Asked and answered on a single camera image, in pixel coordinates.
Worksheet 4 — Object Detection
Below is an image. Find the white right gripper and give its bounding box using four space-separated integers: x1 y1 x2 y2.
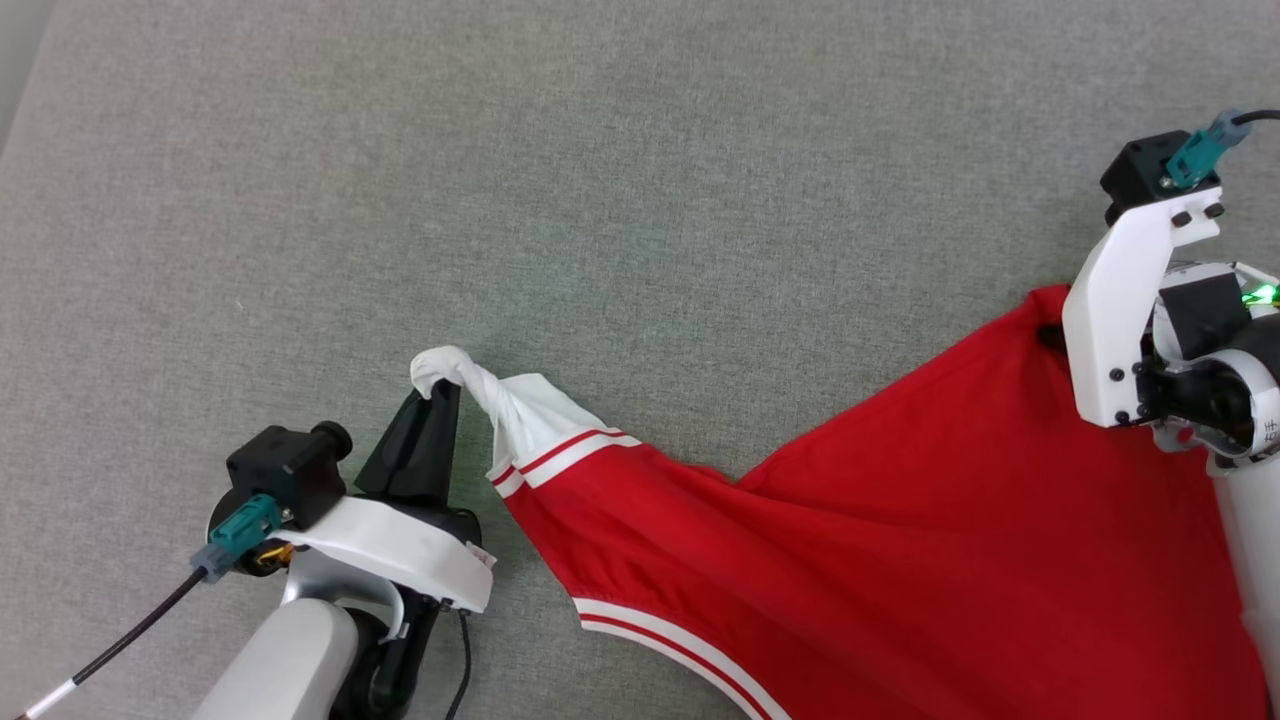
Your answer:
1038 185 1226 429

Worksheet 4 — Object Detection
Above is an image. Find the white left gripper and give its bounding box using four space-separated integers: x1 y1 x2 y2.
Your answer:
272 380 496 613

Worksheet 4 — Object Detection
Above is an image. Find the red and white garment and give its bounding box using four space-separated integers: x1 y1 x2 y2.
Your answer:
410 285 1271 720

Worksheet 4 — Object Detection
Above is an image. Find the teal left camera connector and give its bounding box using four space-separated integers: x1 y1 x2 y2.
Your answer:
192 495 283 584

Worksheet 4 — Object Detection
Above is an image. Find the teal camera connector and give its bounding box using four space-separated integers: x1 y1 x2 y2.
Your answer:
192 495 283 584
1163 108 1251 191

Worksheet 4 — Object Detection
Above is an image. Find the teal right camera connector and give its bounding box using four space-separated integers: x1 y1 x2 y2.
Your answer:
1163 108 1251 191

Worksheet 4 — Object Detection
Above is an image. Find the black left camera cable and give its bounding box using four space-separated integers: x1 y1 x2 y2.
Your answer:
0 570 206 720

